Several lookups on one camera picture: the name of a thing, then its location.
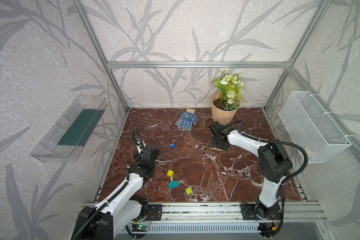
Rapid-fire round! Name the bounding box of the clear plastic wall shelf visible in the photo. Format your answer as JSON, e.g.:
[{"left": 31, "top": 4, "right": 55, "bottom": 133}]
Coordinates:
[{"left": 30, "top": 94, "right": 108, "bottom": 163}]

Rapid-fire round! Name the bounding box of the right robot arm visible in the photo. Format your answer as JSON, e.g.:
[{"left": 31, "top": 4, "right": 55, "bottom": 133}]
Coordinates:
[{"left": 209, "top": 121, "right": 309, "bottom": 220}]

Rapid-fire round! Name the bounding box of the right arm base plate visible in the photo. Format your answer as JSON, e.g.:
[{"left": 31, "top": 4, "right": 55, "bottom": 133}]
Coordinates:
[{"left": 240, "top": 201, "right": 282, "bottom": 220}]

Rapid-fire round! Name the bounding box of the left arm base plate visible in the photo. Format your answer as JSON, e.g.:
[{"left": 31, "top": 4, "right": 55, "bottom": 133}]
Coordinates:
[{"left": 144, "top": 204, "right": 163, "bottom": 221}]

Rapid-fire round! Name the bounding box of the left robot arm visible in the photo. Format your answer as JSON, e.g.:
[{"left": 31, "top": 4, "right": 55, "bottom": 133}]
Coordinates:
[{"left": 71, "top": 129, "right": 160, "bottom": 240}]

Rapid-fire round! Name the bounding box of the pink object in basket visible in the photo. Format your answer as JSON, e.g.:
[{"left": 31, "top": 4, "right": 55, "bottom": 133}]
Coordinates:
[{"left": 304, "top": 147, "right": 314, "bottom": 158}]

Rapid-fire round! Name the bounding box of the yellow cube block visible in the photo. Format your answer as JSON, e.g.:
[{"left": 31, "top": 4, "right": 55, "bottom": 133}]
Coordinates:
[{"left": 167, "top": 170, "right": 174, "bottom": 178}]

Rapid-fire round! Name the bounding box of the flower pot with plant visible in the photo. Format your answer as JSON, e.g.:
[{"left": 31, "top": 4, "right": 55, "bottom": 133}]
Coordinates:
[{"left": 211, "top": 70, "right": 244, "bottom": 125}]

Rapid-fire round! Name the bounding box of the green circuit board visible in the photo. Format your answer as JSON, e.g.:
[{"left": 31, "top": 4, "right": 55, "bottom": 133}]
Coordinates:
[{"left": 132, "top": 224, "right": 150, "bottom": 232}]

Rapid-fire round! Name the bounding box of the teal block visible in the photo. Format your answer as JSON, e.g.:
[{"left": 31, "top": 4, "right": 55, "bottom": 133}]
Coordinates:
[{"left": 168, "top": 181, "right": 180, "bottom": 190}]

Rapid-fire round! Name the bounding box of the green cube block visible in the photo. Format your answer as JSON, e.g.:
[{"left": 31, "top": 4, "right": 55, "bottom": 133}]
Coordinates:
[{"left": 186, "top": 187, "right": 193, "bottom": 195}]

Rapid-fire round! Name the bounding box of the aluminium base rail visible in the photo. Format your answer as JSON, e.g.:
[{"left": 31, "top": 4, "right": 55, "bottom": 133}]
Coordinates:
[{"left": 150, "top": 202, "right": 327, "bottom": 223}]

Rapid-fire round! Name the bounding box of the blue dotted work glove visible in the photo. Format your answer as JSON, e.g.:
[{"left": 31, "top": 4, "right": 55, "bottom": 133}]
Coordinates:
[{"left": 176, "top": 108, "right": 197, "bottom": 131}]

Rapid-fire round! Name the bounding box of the white wire mesh basket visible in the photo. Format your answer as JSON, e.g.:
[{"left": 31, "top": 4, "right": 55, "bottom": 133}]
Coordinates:
[{"left": 279, "top": 91, "right": 352, "bottom": 164}]

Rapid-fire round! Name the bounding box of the brown slotted plastic scoop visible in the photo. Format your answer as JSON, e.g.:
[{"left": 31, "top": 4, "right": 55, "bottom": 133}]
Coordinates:
[{"left": 200, "top": 109, "right": 212, "bottom": 128}]

